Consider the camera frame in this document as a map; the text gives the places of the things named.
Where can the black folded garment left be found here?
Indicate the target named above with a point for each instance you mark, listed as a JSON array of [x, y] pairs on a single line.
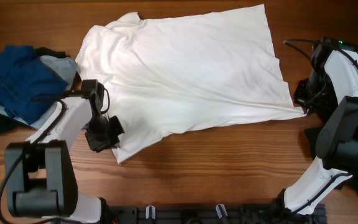
[[8, 124]]

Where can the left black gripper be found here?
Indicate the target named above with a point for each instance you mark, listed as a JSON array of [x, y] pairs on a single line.
[[111, 141]]

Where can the blue folded garment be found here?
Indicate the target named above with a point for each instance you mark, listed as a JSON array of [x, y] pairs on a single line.
[[25, 83]]

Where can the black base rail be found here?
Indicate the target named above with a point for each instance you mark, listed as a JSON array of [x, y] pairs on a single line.
[[219, 214]]

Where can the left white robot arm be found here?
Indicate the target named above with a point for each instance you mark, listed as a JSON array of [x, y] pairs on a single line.
[[40, 181]]

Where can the grey folded garment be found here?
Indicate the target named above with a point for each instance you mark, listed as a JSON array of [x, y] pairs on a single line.
[[66, 68]]

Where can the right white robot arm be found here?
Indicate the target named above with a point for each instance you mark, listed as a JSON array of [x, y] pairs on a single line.
[[339, 60]]

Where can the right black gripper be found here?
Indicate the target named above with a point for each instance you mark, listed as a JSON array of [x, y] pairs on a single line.
[[299, 98]]

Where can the white t-shirt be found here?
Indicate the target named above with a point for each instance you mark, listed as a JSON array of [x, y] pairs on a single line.
[[174, 75]]

